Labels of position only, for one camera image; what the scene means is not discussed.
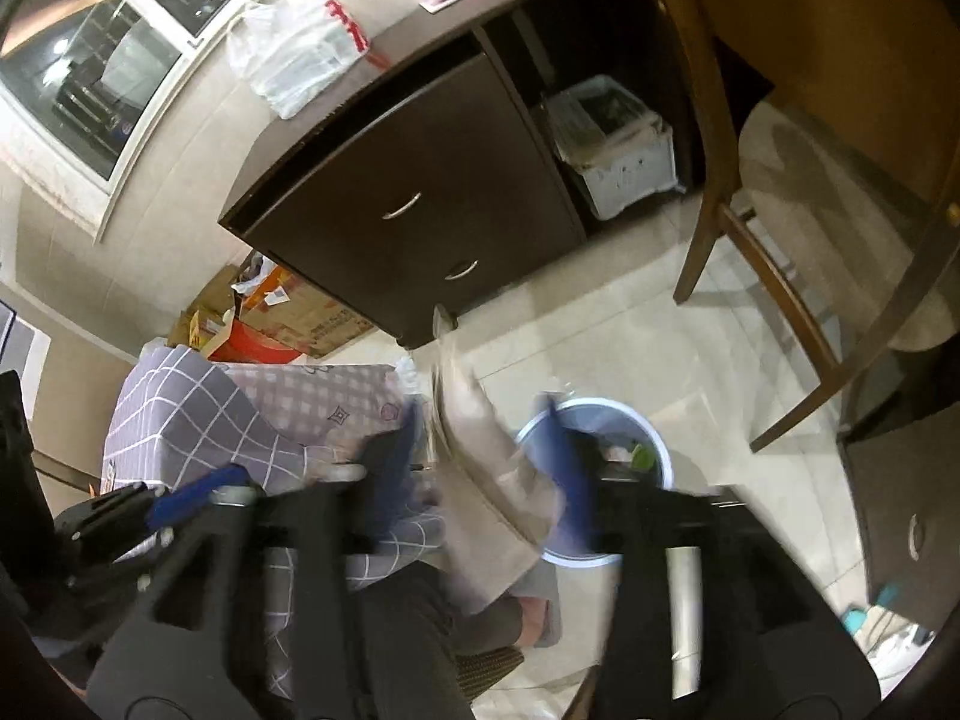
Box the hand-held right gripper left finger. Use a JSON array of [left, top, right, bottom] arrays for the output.
[[86, 397, 451, 720]]

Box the white plastic crate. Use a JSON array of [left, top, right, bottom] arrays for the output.
[[543, 74, 680, 221]]

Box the person's leg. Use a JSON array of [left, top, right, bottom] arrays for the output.
[[349, 561, 527, 720]]

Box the small yellow box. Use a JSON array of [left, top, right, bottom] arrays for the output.
[[169, 307, 227, 351]]

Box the white-framed window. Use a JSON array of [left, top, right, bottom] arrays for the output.
[[0, 0, 316, 242]]

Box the brown wooden desk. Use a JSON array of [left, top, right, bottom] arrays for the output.
[[660, 0, 960, 200]]

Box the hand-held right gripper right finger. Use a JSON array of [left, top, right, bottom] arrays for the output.
[[535, 392, 880, 720]]

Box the purple checked tablecloth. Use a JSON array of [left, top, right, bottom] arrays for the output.
[[101, 345, 451, 691]]

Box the white printed sheet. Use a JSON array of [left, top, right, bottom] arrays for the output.
[[11, 319, 53, 412]]

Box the clear plastic bag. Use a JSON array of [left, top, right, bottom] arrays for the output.
[[226, 0, 392, 120]]

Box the blue waste bin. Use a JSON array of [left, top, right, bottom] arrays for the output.
[[515, 397, 674, 568]]

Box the beige paper bag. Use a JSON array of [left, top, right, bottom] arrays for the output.
[[429, 305, 565, 608]]

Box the dark wooden cabinet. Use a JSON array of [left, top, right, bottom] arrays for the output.
[[217, 0, 707, 350]]

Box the dark cabinet drawer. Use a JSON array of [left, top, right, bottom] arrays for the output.
[[330, 186, 588, 350], [232, 52, 542, 293]]

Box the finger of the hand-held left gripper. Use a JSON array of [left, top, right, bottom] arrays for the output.
[[0, 370, 36, 477], [146, 463, 253, 534]]

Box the brown wooden chair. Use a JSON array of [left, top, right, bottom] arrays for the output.
[[637, 0, 960, 455]]

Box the grey slipper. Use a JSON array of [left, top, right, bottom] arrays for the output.
[[514, 565, 564, 650]]

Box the orange cardboard box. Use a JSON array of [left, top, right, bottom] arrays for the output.
[[231, 255, 377, 362]]

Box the blue-framed printed sheet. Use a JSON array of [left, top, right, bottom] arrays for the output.
[[0, 298, 25, 361]]

